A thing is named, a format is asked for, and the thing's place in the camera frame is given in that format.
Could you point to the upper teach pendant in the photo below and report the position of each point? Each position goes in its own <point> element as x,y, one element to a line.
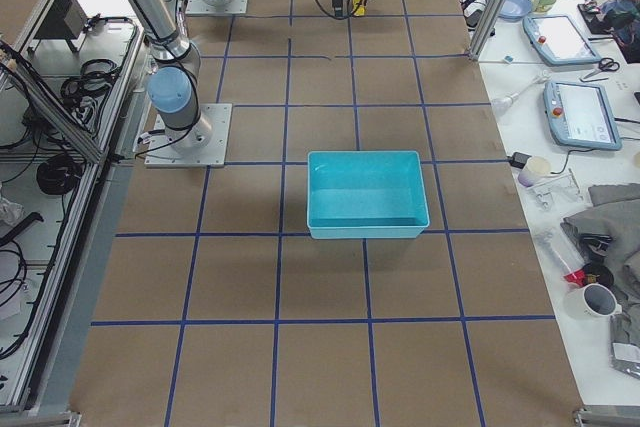
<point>558,41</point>

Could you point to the teal plastic bin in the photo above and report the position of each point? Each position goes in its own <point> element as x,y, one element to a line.
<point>366,195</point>

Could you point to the grey foil pouch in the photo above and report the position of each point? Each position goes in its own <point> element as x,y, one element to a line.
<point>625,345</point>

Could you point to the red black small container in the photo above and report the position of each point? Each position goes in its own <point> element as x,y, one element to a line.
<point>591,273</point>

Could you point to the lower teach pendant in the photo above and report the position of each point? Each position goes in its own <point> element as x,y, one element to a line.
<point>580,115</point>

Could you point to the purple white cup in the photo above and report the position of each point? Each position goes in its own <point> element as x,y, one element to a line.
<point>534,170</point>

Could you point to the yellow toy beetle car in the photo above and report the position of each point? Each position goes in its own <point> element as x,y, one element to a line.
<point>358,8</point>

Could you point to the blue plastic bowl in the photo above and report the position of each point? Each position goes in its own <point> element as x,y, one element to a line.
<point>515,10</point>

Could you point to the teach pendant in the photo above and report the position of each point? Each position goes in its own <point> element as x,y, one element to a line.
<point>558,41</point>
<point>580,115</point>

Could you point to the white mug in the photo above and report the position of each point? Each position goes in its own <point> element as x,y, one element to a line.
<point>591,301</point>

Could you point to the grey cloth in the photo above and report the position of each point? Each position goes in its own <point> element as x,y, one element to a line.
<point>615,215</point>

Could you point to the black handled scissors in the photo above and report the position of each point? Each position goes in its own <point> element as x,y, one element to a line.
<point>606,64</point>

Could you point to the black power adapter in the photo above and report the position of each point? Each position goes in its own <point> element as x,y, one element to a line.
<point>518,159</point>

